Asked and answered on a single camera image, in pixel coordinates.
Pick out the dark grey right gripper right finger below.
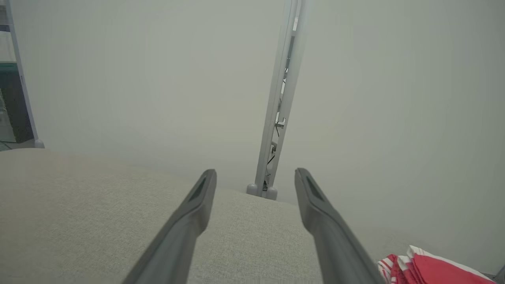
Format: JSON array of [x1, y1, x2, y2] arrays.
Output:
[[294, 168, 386, 284]]

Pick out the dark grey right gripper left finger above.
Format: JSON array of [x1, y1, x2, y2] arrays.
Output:
[[122, 169, 218, 284]]

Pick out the red shorts with white band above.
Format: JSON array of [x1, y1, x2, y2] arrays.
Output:
[[406, 245, 497, 284]]

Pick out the grey table leg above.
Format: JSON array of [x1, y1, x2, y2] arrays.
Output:
[[7, 0, 45, 149]]

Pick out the grey partition post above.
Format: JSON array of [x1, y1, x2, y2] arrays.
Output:
[[246, 0, 296, 196], [265, 0, 311, 201]]

